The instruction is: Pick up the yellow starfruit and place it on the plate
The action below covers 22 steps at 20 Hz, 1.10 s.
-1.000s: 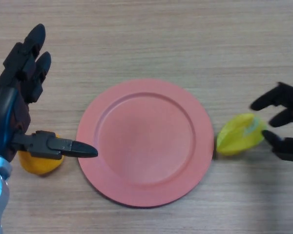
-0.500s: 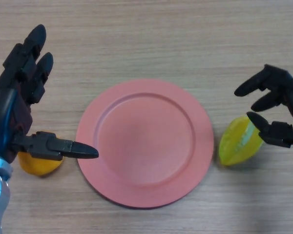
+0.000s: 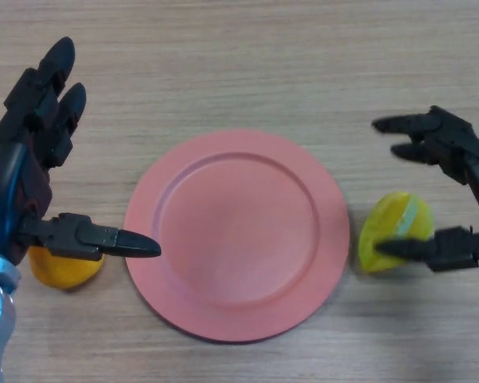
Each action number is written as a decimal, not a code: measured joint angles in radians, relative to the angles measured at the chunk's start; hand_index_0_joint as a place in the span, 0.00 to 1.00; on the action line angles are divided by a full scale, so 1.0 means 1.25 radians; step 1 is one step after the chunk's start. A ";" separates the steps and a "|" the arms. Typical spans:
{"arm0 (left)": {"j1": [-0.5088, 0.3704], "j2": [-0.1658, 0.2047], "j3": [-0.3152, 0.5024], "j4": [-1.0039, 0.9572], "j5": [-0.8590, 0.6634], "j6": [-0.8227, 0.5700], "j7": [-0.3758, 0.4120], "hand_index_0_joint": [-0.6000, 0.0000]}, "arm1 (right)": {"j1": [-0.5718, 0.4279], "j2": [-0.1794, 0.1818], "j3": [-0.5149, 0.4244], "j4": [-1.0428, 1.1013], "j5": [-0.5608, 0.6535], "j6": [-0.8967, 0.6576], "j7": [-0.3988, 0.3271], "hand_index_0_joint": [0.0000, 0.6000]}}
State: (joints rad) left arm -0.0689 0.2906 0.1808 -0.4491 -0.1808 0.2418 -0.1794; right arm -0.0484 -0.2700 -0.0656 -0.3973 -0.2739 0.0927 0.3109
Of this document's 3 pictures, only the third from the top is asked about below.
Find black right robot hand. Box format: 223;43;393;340
371;105;479;272

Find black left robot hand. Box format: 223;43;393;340
0;36;162;267

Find yellow starfruit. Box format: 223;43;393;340
358;191;435;274

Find pink round plate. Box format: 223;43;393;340
123;128;350;344

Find orange round fruit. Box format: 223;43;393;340
27;246;106;290

